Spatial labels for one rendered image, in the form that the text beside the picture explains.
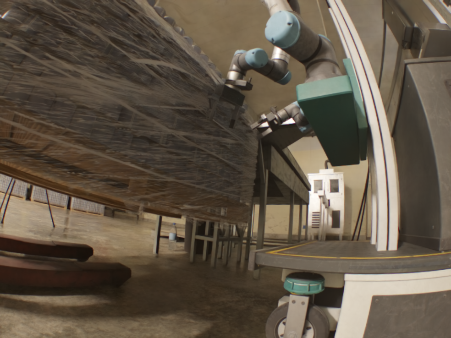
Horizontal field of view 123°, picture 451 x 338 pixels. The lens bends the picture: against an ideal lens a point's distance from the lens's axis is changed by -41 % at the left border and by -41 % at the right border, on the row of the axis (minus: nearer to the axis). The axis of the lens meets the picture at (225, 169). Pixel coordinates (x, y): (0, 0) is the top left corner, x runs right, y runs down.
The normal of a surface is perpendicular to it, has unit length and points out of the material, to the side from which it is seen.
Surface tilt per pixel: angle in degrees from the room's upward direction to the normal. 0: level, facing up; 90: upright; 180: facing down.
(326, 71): 72
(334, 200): 90
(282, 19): 97
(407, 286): 90
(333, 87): 90
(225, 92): 113
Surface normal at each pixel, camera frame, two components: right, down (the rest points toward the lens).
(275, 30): -0.85, -0.08
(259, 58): 0.42, 0.24
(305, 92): -0.58, -0.26
